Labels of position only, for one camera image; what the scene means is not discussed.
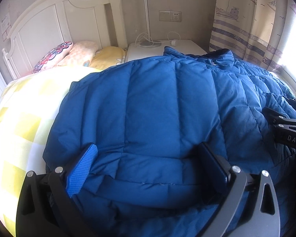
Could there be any white bedside table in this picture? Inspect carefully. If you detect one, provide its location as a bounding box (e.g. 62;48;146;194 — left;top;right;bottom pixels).
125;40;207;62

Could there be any patterned beige curtain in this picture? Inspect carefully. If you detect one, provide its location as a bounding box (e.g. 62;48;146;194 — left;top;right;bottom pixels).
209;0;296;73

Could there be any white wooden headboard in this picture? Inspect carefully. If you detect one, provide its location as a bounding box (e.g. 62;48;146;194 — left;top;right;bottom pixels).
2;0;128;79

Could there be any yellow checkered bed sheet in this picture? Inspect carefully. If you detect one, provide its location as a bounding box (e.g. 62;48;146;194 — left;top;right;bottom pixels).
0;68;95;236

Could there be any colourful patterned pillow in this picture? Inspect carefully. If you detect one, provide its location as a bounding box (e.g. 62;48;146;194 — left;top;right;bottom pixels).
32;41;73;73

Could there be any beige wall socket panel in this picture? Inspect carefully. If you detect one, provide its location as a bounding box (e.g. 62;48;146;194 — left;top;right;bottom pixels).
159;11;182;23

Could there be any peach checkered pillow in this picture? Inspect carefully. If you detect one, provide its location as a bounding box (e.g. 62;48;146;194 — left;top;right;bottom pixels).
56;41;99;67

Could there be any paper notice on wall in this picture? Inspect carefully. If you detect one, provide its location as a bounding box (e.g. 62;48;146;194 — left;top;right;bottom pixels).
0;13;11;41

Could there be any white charger cable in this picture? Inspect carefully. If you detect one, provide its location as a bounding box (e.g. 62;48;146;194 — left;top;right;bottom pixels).
160;31;182;47

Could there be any white desk lamp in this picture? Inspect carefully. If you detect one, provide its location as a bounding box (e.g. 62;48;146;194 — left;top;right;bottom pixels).
135;0;161;48

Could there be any blue quilted down jacket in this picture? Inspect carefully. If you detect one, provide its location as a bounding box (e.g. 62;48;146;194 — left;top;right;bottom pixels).
43;47;296;236

